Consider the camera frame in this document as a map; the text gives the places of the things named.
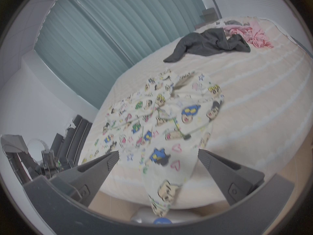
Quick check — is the grey bedside table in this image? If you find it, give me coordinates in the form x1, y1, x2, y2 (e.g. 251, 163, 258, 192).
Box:
195, 8, 217, 31

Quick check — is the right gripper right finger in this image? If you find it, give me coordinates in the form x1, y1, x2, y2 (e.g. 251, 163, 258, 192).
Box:
198, 149, 265, 207

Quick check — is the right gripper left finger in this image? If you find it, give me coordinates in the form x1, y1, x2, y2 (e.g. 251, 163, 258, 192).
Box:
50, 151, 120, 207

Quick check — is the pink garment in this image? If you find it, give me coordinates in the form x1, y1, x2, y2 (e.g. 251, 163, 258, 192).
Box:
223, 18, 275, 49

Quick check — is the black garment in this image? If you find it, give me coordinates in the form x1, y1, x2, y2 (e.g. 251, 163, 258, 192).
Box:
163, 28, 251, 63

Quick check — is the blue-green curtain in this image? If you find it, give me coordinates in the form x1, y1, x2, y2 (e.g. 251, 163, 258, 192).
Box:
34, 0, 208, 110

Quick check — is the white printed pyjama top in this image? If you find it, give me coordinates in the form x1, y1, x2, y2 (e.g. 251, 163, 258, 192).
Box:
82, 69, 225, 218

